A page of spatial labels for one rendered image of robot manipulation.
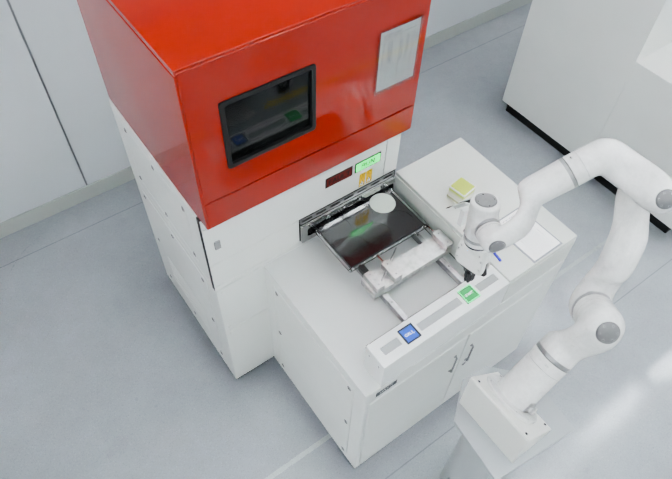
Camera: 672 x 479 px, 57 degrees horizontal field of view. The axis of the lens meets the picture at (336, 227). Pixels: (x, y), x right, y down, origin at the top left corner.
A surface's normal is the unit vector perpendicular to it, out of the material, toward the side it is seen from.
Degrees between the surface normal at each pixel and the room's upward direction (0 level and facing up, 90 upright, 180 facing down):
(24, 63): 90
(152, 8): 0
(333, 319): 0
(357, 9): 90
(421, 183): 0
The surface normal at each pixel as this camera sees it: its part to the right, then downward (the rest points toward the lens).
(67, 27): 0.58, 0.65
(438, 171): 0.03, -0.62
